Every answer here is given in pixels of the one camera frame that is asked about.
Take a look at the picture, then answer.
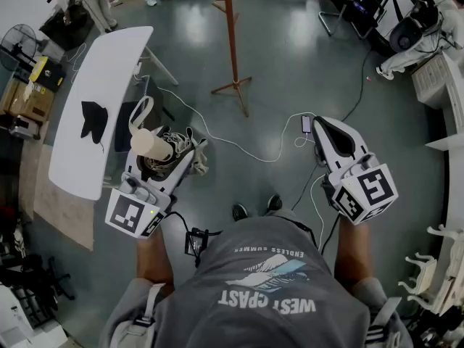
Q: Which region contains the white machine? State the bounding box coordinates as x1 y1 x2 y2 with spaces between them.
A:
0 284 70 348

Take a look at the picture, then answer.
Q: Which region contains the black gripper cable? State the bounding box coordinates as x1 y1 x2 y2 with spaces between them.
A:
291 163 320 212
165 210 224 268

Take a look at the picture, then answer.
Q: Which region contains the black floor cable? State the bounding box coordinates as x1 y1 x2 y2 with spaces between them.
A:
340 47 375 123

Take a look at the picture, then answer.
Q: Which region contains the cardboard box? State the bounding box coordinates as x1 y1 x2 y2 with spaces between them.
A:
0 79 55 123

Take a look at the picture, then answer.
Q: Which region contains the person's black shoe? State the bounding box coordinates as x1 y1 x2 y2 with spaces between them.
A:
266 193 283 212
231 203 249 222

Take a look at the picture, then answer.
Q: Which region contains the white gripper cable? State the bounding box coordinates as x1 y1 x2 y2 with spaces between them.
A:
310 174 327 252

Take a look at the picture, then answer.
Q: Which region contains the black equipment case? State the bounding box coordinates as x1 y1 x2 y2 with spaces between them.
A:
38 4 95 52

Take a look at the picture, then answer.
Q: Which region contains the brown wooden coat rack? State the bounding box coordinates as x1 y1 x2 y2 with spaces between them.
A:
211 0 254 118

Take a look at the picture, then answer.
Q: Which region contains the person's left backpack strap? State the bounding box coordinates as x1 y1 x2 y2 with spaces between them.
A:
121 283 167 348

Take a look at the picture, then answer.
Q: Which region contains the white charging cable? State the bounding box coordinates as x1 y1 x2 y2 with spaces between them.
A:
133 72 317 163

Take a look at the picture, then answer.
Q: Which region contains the person's right backpack strap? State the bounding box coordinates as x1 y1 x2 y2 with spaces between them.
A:
364 297 402 348

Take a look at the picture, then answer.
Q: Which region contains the silver metal device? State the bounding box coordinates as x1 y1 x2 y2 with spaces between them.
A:
9 115 42 141

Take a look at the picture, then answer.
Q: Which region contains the person's grey printed t-shirt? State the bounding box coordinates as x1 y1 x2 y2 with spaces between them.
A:
99 208 414 348

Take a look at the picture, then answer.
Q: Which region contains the person's right black shoe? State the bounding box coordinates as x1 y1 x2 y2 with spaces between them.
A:
266 193 283 212

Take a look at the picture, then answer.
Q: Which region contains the white long desk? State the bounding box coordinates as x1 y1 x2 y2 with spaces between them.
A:
424 107 464 231

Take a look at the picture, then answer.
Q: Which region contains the black standing fan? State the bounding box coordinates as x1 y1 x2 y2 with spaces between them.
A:
0 23 39 73

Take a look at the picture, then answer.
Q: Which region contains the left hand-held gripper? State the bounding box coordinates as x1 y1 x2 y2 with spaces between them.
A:
104 144 199 239

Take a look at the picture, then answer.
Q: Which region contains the yellow and black case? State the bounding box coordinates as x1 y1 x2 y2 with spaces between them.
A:
28 55 67 94

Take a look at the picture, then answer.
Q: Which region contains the white drawer cabinet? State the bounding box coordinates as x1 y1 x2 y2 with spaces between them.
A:
411 51 464 110

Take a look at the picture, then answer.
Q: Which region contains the person's right forearm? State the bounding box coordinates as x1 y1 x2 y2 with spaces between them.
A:
333 214 371 291

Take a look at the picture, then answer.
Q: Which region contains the beige handle folding umbrella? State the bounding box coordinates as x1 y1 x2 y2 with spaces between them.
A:
128 96 210 181

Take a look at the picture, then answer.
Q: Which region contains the black cloth piece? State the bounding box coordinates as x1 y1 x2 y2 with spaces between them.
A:
80 101 109 154

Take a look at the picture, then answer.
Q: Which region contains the beige rug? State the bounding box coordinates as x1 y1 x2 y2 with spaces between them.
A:
17 121 96 252

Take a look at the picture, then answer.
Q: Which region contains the black office chair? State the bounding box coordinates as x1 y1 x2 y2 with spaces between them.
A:
318 0 387 40

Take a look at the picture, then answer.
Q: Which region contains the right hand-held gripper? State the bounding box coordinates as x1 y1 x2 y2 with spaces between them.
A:
312 115 399 226

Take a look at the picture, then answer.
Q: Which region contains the black waist battery pack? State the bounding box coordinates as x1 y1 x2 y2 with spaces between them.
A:
184 227 210 259

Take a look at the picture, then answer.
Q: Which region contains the person's left forearm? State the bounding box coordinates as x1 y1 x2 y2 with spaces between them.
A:
136 225 175 288

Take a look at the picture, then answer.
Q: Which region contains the white ornate dressing table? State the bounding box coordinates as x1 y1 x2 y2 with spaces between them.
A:
397 224 464 317

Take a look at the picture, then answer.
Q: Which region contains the person's backpack strap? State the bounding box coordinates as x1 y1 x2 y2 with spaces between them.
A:
364 297 402 348
121 283 167 348

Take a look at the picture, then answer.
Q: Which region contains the person's left black shoe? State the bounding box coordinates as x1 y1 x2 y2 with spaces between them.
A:
231 203 249 222

